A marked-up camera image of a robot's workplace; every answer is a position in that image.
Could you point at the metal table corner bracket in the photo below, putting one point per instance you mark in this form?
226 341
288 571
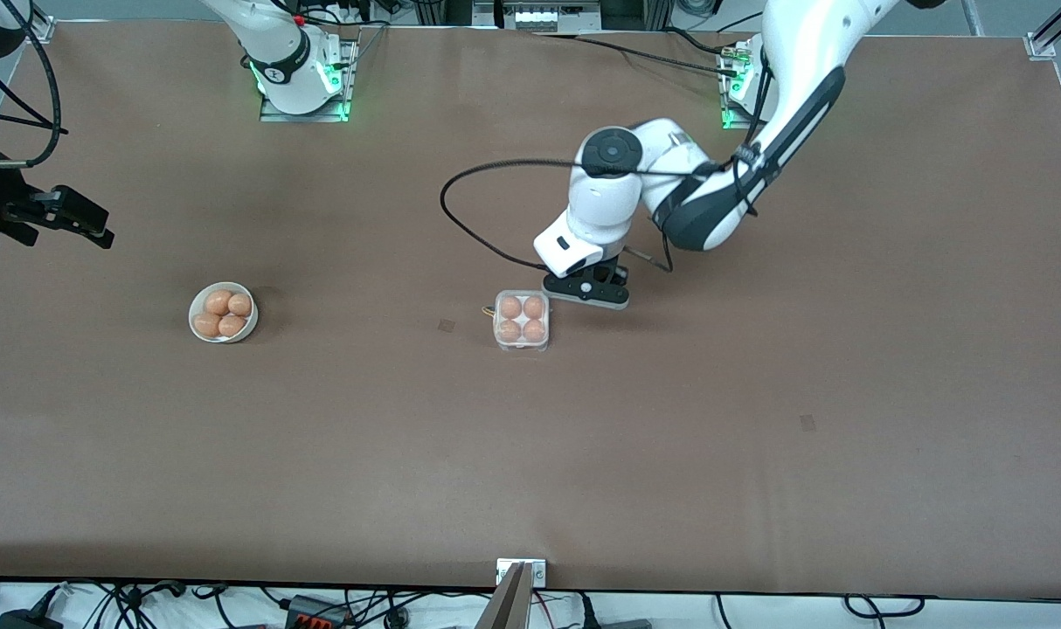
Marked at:
1042 45
41 30

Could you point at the black power adapter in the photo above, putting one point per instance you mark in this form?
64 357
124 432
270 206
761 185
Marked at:
24 622

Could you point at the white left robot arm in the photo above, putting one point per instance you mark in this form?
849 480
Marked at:
793 35

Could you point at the white round bowl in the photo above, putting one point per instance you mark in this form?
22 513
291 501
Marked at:
195 307

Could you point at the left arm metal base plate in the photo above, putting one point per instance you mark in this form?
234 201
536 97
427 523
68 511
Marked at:
730 96

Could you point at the small metal edge bracket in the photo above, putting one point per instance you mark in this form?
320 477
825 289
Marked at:
537 572

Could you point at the white socket strip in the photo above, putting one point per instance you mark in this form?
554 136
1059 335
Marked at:
539 16

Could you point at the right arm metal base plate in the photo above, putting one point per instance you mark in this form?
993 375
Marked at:
273 115

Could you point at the grey metal bar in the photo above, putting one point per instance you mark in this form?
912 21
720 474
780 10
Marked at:
504 607

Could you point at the brown egg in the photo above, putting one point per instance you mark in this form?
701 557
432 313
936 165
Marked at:
510 307
218 302
535 307
535 330
232 326
509 331
242 304
205 326

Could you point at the black left camera bracket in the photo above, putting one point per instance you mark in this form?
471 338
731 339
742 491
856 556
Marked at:
572 286

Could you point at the black orange power device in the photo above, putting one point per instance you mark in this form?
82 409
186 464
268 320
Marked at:
312 611

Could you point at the clear plastic egg carton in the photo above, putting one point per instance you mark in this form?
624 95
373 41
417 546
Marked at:
523 319

